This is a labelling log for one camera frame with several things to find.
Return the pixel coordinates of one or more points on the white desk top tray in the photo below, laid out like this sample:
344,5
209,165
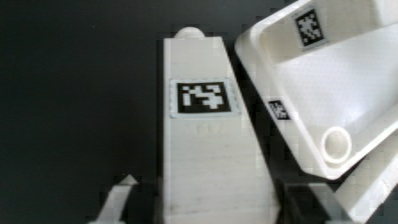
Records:
330,92

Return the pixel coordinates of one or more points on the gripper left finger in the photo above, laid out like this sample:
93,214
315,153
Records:
111,212

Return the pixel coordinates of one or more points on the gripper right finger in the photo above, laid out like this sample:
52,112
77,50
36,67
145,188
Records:
310,206

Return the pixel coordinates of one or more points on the white desk leg back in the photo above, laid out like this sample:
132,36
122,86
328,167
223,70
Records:
218,188

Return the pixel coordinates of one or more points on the white desk leg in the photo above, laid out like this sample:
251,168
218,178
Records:
218,188
323,24

